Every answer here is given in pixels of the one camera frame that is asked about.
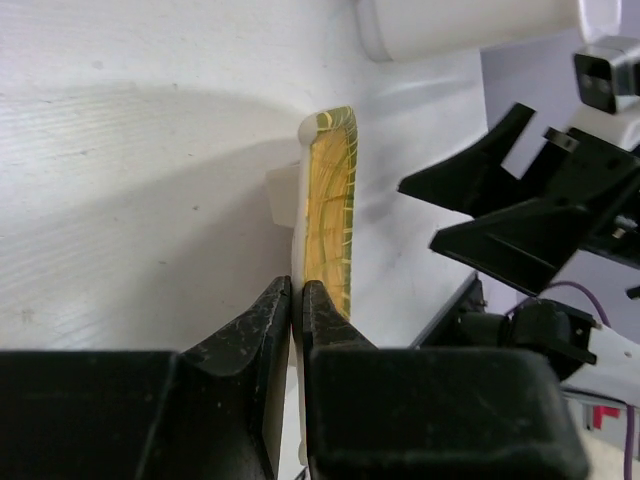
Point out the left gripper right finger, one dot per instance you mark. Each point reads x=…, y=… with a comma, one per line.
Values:
x=449, y=410

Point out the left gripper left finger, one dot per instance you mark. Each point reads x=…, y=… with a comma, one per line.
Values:
x=214, y=411

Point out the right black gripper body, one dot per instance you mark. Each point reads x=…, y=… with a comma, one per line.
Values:
x=588, y=193

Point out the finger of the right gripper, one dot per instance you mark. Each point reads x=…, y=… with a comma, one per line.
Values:
x=523, y=246
x=473, y=181

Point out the fan-shaped woven bamboo tray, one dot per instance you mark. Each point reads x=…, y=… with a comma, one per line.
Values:
x=316, y=199

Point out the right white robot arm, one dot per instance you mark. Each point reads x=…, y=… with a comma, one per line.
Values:
x=582, y=349

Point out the white plastic bin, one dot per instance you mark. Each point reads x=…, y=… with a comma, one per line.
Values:
x=405, y=30

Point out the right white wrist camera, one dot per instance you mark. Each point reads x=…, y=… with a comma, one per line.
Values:
x=607, y=77

